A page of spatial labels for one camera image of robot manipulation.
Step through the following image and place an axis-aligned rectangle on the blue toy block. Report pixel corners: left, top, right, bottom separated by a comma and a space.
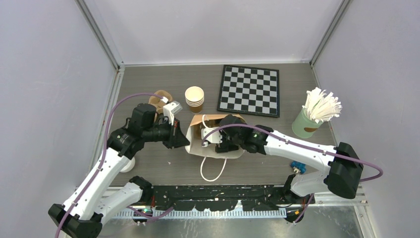
290, 161, 306, 174

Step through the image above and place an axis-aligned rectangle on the green cup of paper sticks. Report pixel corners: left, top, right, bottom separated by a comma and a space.
292, 87, 343, 138

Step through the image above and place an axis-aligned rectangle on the black white checkerboard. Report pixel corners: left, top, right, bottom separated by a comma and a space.
216, 65, 280, 118

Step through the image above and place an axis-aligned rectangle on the stack of paper cups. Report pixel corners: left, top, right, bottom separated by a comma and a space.
184, 86, 204, 114

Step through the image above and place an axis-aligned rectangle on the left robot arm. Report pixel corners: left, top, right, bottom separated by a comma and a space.
48, 101, 190, 238

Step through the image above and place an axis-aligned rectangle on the brown pulp cup carrier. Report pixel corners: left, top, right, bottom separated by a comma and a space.
148, 90, 173, 114

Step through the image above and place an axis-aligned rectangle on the stack of white lids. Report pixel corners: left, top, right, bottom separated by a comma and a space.
120, 157, 136, 173

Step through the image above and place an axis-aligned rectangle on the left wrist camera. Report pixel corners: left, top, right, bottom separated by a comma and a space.
161, 97, 183, 125

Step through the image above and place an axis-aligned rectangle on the brown paper bag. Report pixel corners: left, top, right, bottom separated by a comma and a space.
184, 114, 247, 182

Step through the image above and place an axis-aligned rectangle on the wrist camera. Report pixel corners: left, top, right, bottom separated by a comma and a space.
201, 127, 222, 147
161, 97, 183, 125

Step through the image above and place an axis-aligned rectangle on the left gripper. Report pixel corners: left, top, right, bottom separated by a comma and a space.
143, 116, 190, 149

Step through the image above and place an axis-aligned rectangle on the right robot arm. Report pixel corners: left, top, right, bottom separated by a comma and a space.
219, 115, 364, 204

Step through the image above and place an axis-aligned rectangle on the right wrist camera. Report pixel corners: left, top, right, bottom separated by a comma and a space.
201, 127, 222, 147

